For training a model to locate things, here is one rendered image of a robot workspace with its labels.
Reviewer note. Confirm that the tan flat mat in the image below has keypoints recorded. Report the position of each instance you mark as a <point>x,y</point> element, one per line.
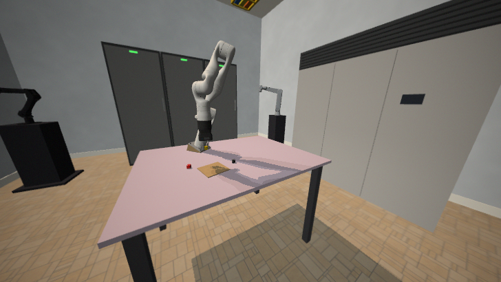
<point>213,169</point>

